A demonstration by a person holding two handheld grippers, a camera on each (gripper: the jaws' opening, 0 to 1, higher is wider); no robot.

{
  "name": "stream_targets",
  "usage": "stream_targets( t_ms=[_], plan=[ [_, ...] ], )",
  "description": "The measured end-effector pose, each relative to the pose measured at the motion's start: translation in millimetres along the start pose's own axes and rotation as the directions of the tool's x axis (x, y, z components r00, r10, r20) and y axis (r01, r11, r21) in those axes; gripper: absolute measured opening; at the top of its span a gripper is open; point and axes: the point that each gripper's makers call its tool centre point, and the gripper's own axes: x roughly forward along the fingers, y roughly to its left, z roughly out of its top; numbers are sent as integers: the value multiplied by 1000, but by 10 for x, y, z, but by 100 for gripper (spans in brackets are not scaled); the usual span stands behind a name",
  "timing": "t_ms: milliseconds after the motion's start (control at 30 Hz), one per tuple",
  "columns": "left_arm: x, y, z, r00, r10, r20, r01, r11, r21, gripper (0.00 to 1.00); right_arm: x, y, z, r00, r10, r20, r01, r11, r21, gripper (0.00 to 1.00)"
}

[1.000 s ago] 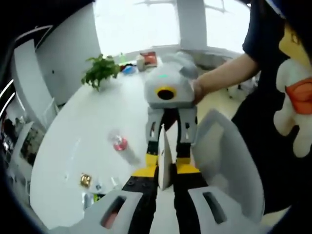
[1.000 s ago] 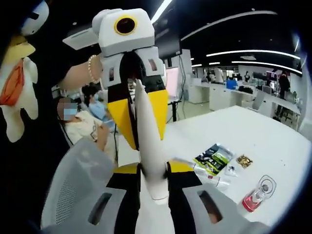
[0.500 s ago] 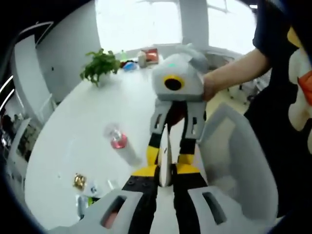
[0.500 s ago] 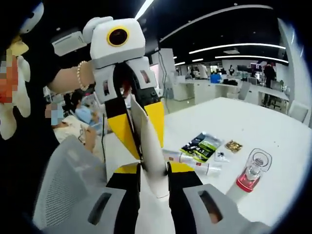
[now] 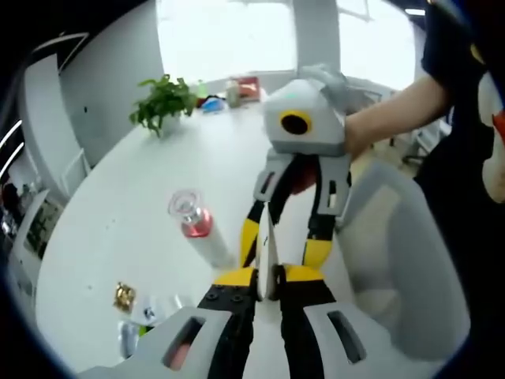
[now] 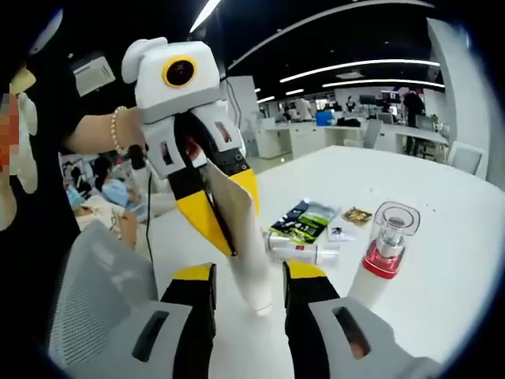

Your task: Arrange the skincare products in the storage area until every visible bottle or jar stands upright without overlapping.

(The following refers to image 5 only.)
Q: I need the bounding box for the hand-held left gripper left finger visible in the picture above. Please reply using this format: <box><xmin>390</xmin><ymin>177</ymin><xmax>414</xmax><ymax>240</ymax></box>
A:
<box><xmin>77</xmin><ymin>266</ymin><xmax>260</xmax><ymax>379</ymax></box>

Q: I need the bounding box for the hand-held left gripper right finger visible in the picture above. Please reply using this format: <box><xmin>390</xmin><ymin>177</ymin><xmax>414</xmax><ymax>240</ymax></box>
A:
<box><xmin>275</xmin><ymin>264</ymin><xmax>400</xmax><ymax>379</ymax></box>

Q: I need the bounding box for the clear skincare sachet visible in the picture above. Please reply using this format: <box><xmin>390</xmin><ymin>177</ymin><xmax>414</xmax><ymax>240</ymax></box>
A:
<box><xmin>132</xmin><ymin>294</ymin><xmax>183</xmax><ymax>328</ymax></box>

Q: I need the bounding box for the red collar skincare bottle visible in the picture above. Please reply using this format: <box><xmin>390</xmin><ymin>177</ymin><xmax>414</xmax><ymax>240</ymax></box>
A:
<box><xmin>167</xmin><ymin>188</ymin><xmax>238</xmax><ymax>268</ymax></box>

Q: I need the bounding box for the green black skincare sachet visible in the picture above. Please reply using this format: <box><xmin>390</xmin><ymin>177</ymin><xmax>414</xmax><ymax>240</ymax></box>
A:
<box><xmin>117</xmin><ymin>318</ymin><xmax>155</xmax><ymax>359</ymax></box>

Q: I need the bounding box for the gold skincare sachet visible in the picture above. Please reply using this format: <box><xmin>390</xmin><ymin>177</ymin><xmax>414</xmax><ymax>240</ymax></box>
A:
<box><xmin>113</xmin><ymin>280</ymin><xmax>137</xmax><ymax>313</ymax></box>

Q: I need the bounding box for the person's right hand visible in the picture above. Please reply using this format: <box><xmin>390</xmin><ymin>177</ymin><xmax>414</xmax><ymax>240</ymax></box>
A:
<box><xmin>342</xmin><ymin>109</ymin><xmax>380</xmax><ymax>159</ymax></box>

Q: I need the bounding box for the blue plastic packet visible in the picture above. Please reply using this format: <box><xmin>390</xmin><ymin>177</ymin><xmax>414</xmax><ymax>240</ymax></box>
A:
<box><xmin>200</xmin><ymin>96</ymin><xmax>226</xmax><ymax>114</ymax></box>

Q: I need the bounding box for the white mesh office chair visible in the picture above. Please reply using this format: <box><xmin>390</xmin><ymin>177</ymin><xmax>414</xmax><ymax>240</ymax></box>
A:
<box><xmin>334</xmin><ymin>160</ymin><xmax>471</xmax><ymax>361</ymax></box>

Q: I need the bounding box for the green potted plant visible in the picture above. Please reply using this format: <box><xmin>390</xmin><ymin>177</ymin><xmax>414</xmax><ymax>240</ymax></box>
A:
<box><xmin>129</xmin><ymin>73</ymin><xmax>199</xmax><ymax>138</ymax></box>

